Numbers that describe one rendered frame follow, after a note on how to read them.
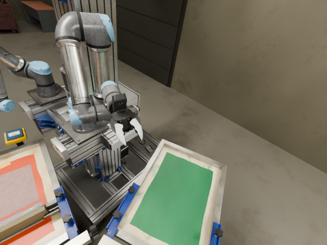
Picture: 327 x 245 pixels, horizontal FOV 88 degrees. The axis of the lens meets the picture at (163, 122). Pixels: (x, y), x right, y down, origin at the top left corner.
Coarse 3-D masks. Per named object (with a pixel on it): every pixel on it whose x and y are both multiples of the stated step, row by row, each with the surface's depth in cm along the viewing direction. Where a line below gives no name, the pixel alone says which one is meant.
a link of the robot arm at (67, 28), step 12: (72, 12) 70; (60, 24) 68; (72, 24) 69; (60, 36) 68; (72, 36) 70; (60, 48) 71; (72, 48) 71; (72, 60) 70; (72, 72) 70; (72, 84) 71; (84, 84) 73; (72, 96) 71; (84, 96) 72; (72, 108) 72; (84, 108) 72; (72, 120) 70; (84, 120) 72; (96, 120) 75
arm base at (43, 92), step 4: (36, 84) 121; (52, 84) 125; (36, 88) 124; (40, 88) 122; (44, 88) 123; (48, 88) 124; (52, 88) 126; (56, 88) 130; (36, 92) 126; (40, 92) 123; (44, 92) 125; (48, 92) 125; (52, 92) 126; (56, 92) 129; (40, 96) 125; (44, 96) 125; (48, 96) 126; (52, 96) 127
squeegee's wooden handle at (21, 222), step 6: (36, 210) 88; (42, 210) 89; (48, 210) 95; (24, 216) 86; (30, 216) 86; (36, 216) 88; (42, 216) 91; (12, 222) 83; (18, 222) 83; (24, 222) 85; (30, 222) 88; (0, 228) 80; (6, 228) 81; (12, 228) 83; (18, 228) 85; (0, 234) 80; (6, 234) 83
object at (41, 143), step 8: (24, 144) 124; (32, 144) 125; (40, 144) 126; (0, 152) 117; (8, 152) 118; (16, 152) 121; (48, 152) 123; (48, 160) 118; (48, 168) 114; (56, 176) 110; (56, 184) 107; (56, 240) 86; (64, 240) 86
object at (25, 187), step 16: (16, 160) 118; (32, 160) 120; (0, 176) 108; (16, 176) 110; (32, 176) 111; (0, 192) 101; (16, 192) 103; (32, 192) 104; (16, 208) 97; (48, 224) 93; (16, 240) 86; (32, 240) 87
